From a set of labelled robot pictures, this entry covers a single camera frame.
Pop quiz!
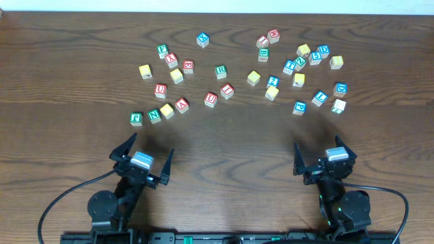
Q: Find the blue d block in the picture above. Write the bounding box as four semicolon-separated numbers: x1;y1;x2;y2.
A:
333;83;348;97
317;45;330;59

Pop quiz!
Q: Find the green J block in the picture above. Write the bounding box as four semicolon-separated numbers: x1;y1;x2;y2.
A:
130;113;143;127

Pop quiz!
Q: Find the blue D block right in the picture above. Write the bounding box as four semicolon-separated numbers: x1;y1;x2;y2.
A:
333;83;348;97

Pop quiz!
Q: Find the blue P block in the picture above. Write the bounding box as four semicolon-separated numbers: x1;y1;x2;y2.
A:
293;101;307;115

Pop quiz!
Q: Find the green B block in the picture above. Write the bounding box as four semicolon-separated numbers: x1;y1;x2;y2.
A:
258;48;270;62

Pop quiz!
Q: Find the blue L block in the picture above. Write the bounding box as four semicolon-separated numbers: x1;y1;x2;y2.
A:
312;90;328;106

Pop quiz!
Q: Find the green N block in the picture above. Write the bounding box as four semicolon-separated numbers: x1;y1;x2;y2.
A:
147;109;161;124

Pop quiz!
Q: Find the green R block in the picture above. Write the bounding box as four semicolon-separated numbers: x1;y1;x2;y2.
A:
215;65;227;79

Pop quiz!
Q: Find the blue T block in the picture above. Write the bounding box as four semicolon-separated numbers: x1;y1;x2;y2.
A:
283;60;296;75

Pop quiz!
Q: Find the red A block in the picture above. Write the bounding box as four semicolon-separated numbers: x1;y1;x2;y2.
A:
175;98;189;114

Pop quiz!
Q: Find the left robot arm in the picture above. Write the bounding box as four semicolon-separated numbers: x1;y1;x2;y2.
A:
87;134;174;243

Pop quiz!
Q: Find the red U block left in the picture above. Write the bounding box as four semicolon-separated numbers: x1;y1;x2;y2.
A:
155;84;167;98

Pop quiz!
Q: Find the green white block right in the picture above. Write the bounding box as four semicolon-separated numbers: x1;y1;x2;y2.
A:
331;99;346;114

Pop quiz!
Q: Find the blue 5 block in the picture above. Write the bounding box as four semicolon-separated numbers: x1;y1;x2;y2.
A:
309;52;322;66

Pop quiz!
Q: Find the red I block centre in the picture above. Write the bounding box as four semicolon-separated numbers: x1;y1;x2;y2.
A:
220;83;235;100

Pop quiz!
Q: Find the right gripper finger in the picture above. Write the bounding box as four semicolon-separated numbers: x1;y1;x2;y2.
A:
293;142;305;176
335;134;357;160

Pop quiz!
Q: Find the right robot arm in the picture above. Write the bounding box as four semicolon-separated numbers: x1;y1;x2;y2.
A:
293;136;371;241

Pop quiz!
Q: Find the red U block centre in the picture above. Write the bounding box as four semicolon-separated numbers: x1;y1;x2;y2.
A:
204;92;218;108

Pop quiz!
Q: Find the red i block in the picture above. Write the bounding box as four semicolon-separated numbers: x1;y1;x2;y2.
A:
220;83;235;100
256;35;270;49

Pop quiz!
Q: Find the red I block top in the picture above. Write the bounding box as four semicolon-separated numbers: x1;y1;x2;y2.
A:
256;35;270;49

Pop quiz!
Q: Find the yellow 8 block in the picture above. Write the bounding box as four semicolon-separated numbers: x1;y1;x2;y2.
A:
330;56;344;70

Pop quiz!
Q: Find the yellow K block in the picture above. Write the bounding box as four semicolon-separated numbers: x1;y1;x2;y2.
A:
293;73;305;87

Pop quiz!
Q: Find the red u block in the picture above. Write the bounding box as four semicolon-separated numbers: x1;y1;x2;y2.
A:
204;92;218;108
155;84;167;98

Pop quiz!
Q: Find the yellow block top right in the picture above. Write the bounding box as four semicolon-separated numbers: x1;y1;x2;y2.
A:
296;44;311;58

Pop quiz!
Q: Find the yellow block far left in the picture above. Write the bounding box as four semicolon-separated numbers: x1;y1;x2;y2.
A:
139;64;152;79

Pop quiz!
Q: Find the yellow C block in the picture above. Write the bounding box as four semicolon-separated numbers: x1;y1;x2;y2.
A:
170;68;184;84

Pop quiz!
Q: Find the green F block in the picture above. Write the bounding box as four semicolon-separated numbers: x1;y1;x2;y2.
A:
157;44;169;59

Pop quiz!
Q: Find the yellow O block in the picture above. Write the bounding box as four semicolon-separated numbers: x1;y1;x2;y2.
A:
160;104;174;119

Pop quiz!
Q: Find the red E block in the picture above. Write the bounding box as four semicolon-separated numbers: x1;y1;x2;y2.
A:
183;60;194;74

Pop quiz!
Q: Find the yellow block below 2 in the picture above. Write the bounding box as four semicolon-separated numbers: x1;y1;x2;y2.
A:
265;86;279;101

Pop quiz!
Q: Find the blue 2 block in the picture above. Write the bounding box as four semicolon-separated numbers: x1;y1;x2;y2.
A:
266;76;280;89

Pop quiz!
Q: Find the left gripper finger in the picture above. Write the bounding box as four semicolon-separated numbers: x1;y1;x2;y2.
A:
159;149;174;186
109;132;137;161

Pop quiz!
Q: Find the blue D block top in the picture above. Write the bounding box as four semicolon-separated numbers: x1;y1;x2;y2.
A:
317;45;330;59

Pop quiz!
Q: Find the yellow block centre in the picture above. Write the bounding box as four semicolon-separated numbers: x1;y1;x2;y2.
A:
247;70;260;86

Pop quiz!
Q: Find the green Z block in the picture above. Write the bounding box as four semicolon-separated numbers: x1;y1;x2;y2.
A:
294;56;307;71

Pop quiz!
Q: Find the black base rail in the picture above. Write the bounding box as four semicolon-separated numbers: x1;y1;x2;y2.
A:
60;230;394;244

